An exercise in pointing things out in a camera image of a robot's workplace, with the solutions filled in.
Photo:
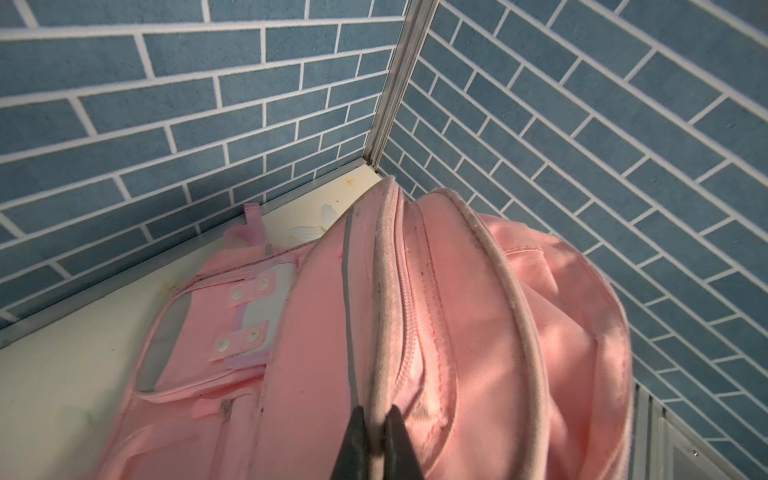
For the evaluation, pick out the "right corner aluminium post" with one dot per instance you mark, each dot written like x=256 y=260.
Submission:
x=418 y=17

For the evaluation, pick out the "pink student backpack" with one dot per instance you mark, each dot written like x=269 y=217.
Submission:
x=504 y=348

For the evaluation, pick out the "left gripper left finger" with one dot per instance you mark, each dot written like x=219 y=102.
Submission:
x=352 y=462

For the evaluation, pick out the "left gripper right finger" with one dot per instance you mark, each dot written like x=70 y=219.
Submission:
x=400 y=460

